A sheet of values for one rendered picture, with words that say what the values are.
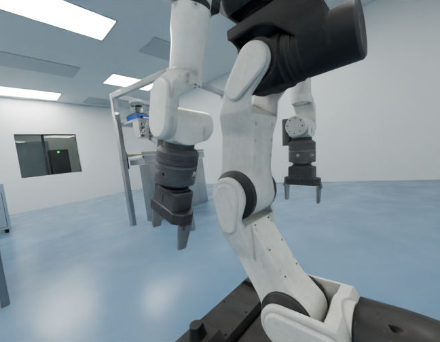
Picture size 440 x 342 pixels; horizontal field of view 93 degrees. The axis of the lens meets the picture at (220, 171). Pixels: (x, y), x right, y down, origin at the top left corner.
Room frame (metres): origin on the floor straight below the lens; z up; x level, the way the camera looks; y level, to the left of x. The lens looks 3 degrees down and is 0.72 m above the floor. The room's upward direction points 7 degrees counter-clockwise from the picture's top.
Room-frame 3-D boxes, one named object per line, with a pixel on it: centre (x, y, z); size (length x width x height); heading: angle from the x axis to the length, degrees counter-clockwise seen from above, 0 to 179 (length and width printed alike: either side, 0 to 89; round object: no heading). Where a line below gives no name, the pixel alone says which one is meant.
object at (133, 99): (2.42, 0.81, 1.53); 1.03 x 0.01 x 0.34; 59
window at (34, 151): (5.93, 4.67, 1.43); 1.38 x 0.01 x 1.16; 138
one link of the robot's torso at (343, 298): (0.53, -0.19, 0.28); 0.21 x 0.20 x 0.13; 48
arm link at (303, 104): (0.73, -0.31, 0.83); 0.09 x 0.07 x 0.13; 138
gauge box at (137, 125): (2.67, 0.89, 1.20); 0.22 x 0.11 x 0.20; 149
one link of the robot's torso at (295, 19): (0.52, -0.21, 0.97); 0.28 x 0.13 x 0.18; 48
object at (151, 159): (3.23, 0.70, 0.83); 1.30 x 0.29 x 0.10; 149
